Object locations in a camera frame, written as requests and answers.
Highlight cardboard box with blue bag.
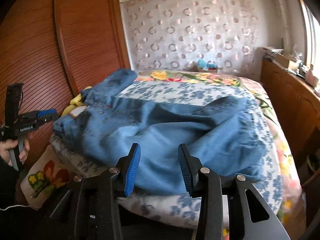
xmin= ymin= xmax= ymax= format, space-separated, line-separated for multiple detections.
xmin=197 ymin=59 xmax=218 ymax=73

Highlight wooden louvered wardrobe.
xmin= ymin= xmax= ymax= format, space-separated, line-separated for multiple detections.
xmin=0 ymin=0 xmax=131 ymax=170

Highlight circle patterned sheer curtain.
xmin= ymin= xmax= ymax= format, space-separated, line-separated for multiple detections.
xmin=120 ymin=0 xmax=259 ymax=79

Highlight stack of papers on sideboard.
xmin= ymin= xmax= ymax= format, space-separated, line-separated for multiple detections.
xmin=261 ymin=47 xmax=284 ymax=59

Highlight window with wooden frame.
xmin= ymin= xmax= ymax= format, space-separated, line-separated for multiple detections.
xmin=299 ymin=0 xmax=319 ymax=76

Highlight blue floral white quilt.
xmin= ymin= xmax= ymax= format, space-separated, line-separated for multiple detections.
xmin=49 ymin=80 xmax=284 ymax=229

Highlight side window curtain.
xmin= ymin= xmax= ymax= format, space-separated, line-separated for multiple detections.
xmin=272 ymin=0 xmax=292 ymax=54

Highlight pink bottle on sideboard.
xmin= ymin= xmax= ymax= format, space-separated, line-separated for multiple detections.
xmin=305 ymin=64 xmax=319 ymax=88

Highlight open cardboard box on sideboard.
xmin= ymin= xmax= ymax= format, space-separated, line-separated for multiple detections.
xmin=275 ymin=54 xmax=299 ymax=71

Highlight butterfly embroidered cushion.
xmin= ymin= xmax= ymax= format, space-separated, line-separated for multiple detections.
xmin=20 ymin=145 xmax=74 ymax=210

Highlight blue denim jeans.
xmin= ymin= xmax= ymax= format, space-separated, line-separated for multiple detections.
xmin=52 ymin=95 xmax=270 ymax=197
xmin=81 ymin=69 xmax=138 ymax=105

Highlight folded blue denim jeans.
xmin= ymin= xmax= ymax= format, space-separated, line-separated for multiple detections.
xmin=81 ymin=69 xmax=138 ymax=105

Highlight long wooden sideboard cabinet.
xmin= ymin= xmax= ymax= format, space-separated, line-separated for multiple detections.
xmin=260 ymin=59 xmax=320 ymax=185

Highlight yellow plush pillow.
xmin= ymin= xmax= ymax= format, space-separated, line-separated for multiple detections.
xmin=61 ymin=86 xmax=92 ymax=117

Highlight colourful floral blanket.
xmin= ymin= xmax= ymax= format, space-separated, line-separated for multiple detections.
xmin=134 ymin=70 xmax=305 ymax=228

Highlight person's left hand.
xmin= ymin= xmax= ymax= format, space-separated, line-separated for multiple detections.
xmin=0 ymin=133 xmax=33 ymax=166

